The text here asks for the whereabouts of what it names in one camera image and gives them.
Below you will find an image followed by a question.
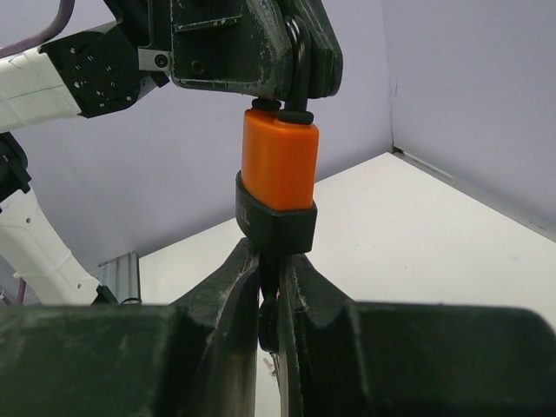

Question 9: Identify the orange black padlock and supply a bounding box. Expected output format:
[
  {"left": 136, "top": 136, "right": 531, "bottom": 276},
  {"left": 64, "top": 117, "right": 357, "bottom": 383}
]
[{"left": 235, "top": 16, "right": 320, "bottom": 256}]

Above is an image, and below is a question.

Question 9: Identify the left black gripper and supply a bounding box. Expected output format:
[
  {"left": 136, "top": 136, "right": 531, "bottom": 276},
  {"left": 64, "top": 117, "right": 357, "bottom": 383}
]
[{"left": 105, "top": 0, "right": 343, "bottom": 101}]

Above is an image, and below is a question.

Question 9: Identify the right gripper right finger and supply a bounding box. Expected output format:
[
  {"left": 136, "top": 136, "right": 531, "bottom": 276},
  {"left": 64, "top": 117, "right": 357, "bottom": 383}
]
[{"left": 277, "top": 255, "right": 555, "bottom": 416}]

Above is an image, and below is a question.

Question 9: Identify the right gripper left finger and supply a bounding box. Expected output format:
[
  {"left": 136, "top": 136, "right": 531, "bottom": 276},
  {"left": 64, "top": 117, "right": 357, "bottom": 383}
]
[{"left": 1, "top": 240, "right": 259, "bottom": 416}]

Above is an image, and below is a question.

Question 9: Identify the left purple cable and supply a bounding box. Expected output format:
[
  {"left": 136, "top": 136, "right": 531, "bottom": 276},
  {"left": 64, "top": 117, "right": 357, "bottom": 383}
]
[{"left": 0, "top": 0, "right": 75, "bottom": 57}]

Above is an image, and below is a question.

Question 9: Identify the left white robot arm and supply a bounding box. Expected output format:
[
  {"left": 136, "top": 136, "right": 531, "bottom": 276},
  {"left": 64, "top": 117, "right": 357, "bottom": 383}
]
[{"left": 16, "top": 1, "right": 343, "bottom": 267}]

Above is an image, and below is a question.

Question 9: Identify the black headed key bunch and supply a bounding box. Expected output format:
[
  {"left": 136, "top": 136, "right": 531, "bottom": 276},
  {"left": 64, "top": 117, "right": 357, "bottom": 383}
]
[{"left": 258, "top": 255, "right": 280, "bottom": 381}]

